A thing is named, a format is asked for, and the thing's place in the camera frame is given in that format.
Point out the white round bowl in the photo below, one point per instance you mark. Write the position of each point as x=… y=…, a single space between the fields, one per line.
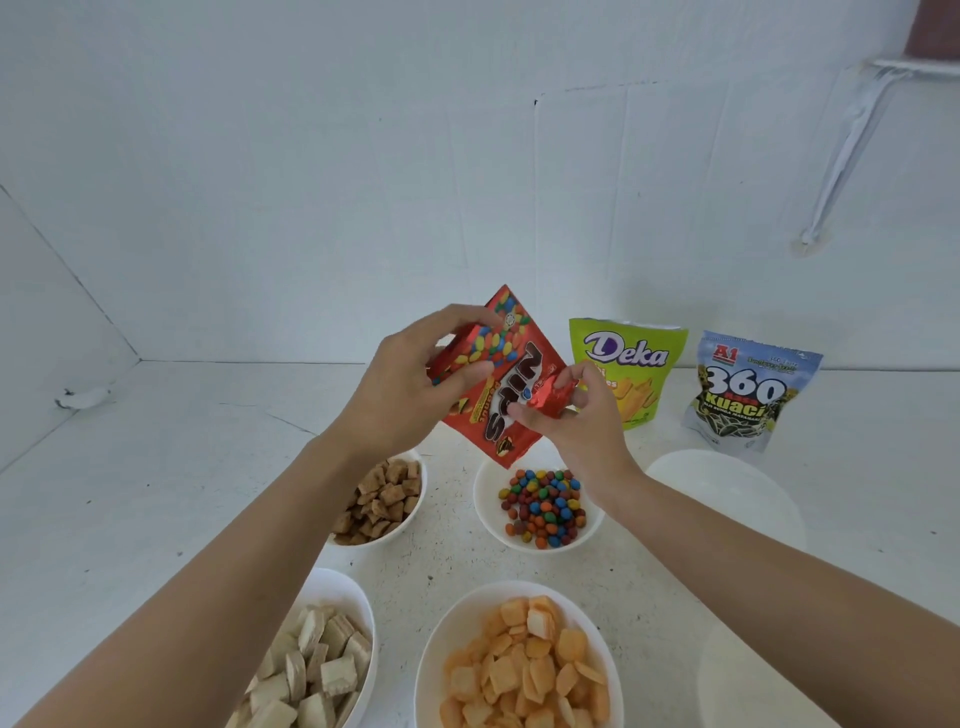
x=486 y=487
x=450 y=630
x=416 y=517
x=742 y=682
x=720 y=495
x=345 y=592

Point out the person's left forearm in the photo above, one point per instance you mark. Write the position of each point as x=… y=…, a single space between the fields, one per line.
x=195 y=600

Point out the pile of colourful round candies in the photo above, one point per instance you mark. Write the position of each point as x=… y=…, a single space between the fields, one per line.
x=544 y=510

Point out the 360 Kuaci seed bag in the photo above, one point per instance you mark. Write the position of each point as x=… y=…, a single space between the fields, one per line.
x=750 y=390

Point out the person's right hand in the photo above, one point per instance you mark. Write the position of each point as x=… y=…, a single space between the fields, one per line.
x=592 y=442

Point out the pile of brown pillow snacks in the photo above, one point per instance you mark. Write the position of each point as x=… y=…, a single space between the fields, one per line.
x=379 y=502

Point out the white shelf bracket strut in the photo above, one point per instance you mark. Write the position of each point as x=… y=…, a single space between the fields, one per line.
x=847 y=150

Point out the person's right forearm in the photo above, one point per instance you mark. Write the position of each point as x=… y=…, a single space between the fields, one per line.
x=810 y=607

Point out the red Nips candy bag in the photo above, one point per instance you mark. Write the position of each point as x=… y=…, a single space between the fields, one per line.
x=525 y=360

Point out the pile of beige wafer cubes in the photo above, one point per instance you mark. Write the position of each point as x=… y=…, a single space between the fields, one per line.
x=315 y=667

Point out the green snack bag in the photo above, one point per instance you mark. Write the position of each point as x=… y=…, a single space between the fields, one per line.
x=637 y=352

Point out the person's left hand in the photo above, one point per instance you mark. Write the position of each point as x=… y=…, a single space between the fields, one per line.
x=397 y=397

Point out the pile of orange wafer cubes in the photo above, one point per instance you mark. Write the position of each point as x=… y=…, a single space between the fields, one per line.
x=525 y=667

